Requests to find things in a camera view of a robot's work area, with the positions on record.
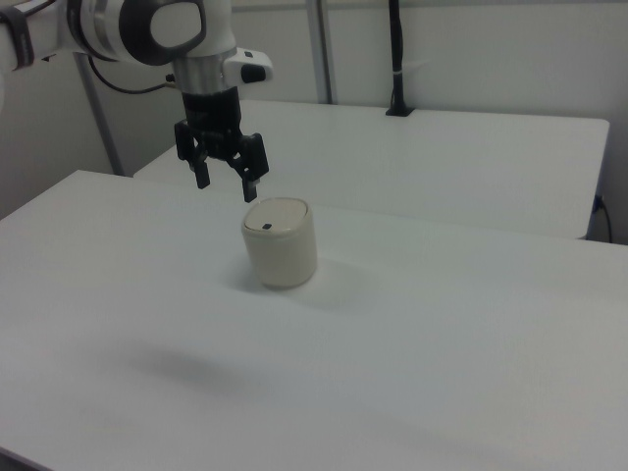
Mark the aluminium frame post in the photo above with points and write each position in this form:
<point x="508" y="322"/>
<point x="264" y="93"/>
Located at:
<point x="100" y="122"/>
<point x="324" y="59"/>

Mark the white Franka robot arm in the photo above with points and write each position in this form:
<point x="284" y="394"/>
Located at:
<point x="73" y="24"/>

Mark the cream round trash bin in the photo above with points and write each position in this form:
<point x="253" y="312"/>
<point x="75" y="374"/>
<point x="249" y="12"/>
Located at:
<point x="279" y="265"/>

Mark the cream trash bin lid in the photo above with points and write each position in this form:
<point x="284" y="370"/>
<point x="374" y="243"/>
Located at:
<point x="279" y="215"/>

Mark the black pole with clamp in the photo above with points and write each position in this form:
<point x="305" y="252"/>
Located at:
<point x="396" y="49"/>

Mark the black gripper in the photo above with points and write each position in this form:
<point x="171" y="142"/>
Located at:
<point x="211" y="113"/>

